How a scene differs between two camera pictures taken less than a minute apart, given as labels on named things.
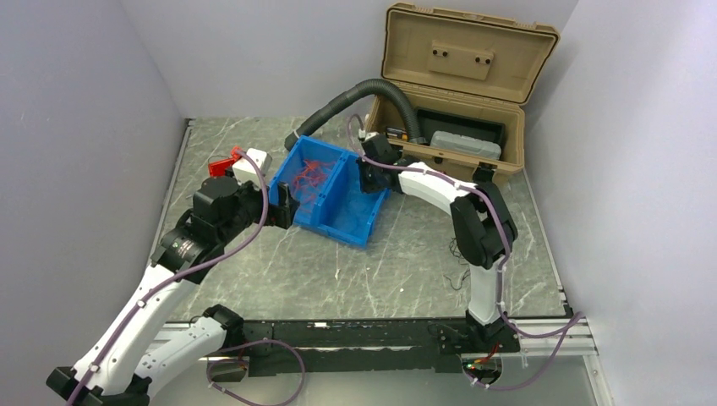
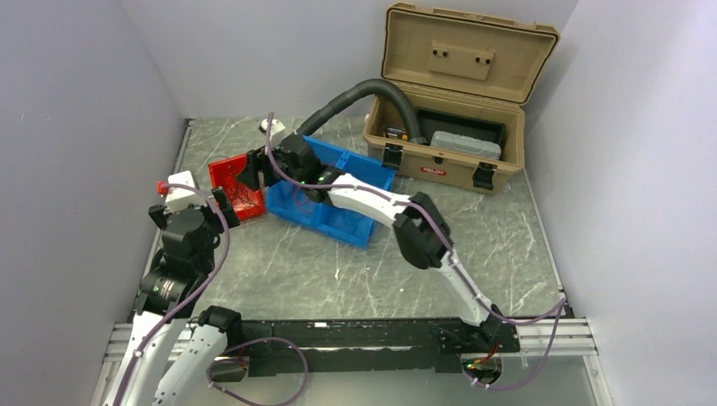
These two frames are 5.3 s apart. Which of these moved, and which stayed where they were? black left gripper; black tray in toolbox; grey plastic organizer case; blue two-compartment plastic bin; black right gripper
Moved: black right gripper; black left gripper
Stayed: blue two-compartment plastic bin; black tray in toolbox; grey plastic organizer case
